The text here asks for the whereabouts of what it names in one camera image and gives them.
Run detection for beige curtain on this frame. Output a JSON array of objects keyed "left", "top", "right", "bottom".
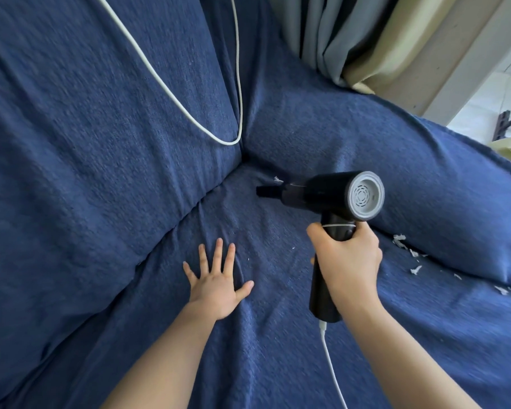
[{"left": 343, "top": 0, "right": 460, "bottom": 95}]

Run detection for person's right hand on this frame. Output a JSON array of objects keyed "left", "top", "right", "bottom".
[{"left": 306, "top": 221, "right": 383, "bottom": 310}]

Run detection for blue fabric covered sofa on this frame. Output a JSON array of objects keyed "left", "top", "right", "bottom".
[{"left": 0, "top": 0, "right": 511, "bottom": 409}]

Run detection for black handheld vacuum cleaner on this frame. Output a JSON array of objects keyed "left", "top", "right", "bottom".
[{"left": 255, "top": 171, "right": 385, "bottom": 324}]

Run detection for white power cable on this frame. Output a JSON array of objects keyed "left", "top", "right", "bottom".
[
  {"left": 95, "top": 0, "right": 244, "bottom": 146},
  {"left": 319, "top": 320, "right": 349, "bottom": 409}
]

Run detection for grey curtain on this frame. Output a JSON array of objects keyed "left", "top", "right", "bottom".
[{"left": 266, "top": 0, "right": 403, "bottom": 87}]

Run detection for person's right forearm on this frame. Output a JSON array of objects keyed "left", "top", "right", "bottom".
[{"left": 338, "top": 293, "right": 483, "bottom": 409}]

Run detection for black metal bracket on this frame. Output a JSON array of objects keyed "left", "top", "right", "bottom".
[{"left": 492, "top": 107, "right": 511, "bottom": 142}]

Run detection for white door frame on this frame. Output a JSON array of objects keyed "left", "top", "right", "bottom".
[{"left": 375, "top": 0, "right": 511, "bottom": 126}]

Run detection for person's left forearm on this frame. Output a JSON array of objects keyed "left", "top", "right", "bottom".
[{"left": 100, "top": 301, "right": 219, "bottom": 409}]

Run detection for person's left hand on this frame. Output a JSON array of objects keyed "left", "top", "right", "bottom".
[{"left": 183, "top": 238, "right": 255, "bottom": 322}]

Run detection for scattered white paper scraps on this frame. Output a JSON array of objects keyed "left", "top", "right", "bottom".
[{"left": 392, "top": 233, "right": 511, "bottom": 296}]

